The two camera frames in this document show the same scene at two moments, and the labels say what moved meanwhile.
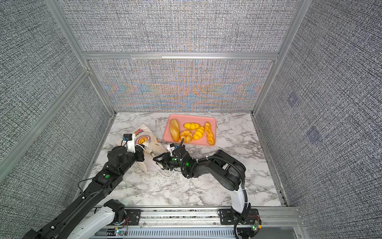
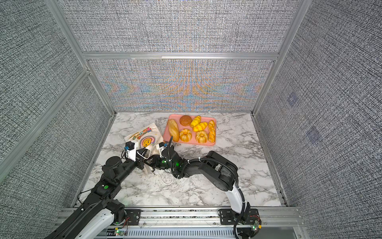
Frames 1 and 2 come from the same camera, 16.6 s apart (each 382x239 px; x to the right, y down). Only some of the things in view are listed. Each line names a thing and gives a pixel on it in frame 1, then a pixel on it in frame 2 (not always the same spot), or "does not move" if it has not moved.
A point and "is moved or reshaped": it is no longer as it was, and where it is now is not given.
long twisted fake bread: x=209 y=133 is moved or reshaped
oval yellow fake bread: x=191 y=126 -> x=196 y=121
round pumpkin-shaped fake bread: x=187 y=136 does not move
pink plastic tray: x=195 y=130 does not move
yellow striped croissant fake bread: x=198 y=133 -> x=200 y=127
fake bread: x=174 y=129 does not move
